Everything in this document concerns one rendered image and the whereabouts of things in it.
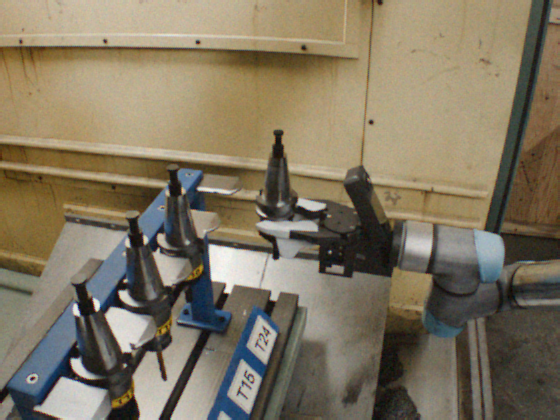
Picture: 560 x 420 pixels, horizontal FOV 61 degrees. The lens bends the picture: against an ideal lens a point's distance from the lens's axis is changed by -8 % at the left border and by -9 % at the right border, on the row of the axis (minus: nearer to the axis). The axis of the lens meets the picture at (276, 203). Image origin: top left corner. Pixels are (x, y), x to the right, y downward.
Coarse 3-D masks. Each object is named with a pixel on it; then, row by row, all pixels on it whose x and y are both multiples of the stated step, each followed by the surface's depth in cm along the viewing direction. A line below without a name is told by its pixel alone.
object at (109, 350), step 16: (96, 304) 46; (80, 320) 45; (96, 320) 46; (80, 336) 46; (96, 336) 46; (112, 336) 48; (80, 352) 47; (96, 352) 47; (112, 352) 48; (96, 368) 47
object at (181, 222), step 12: (168, 192) 64; (168, 204) 64; (180, 204) 64; (168, 216) 64; (180, 216) 64; (168, 228) 65; (180, 228) 65; (192, 228) 66; (168, 240) 66; (180, 240) 65; (192, 240) 67
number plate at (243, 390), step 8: (240, 368) 82; (248, 368) 84; (240, 376) 81; (248, 376) 83; (256, 376) 84; (232, 384) 79; (240, 384) 80; (248, 384) 82; (256, 384) 83; (232, 392) 78; (240, 392) 79; (248, 392) 81; (256, 392) 82; (240, 400) 79; (248, 400) 80; (248, 408) 79
